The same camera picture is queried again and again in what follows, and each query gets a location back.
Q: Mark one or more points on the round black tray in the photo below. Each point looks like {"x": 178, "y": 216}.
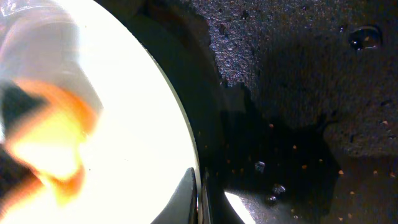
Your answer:
{"x": 293, "y": 104}

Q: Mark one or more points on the green yellow sponge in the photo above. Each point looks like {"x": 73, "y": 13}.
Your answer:
{"x": 44, "y": 127}

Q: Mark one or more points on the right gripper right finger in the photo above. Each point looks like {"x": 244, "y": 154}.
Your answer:
{"x": 216, "y": 207}

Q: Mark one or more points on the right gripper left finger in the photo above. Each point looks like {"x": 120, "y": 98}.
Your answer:
{"x": 182, "y": 206}

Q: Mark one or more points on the light blue plate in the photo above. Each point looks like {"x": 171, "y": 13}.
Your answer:
{"x": 142, "y": 143}

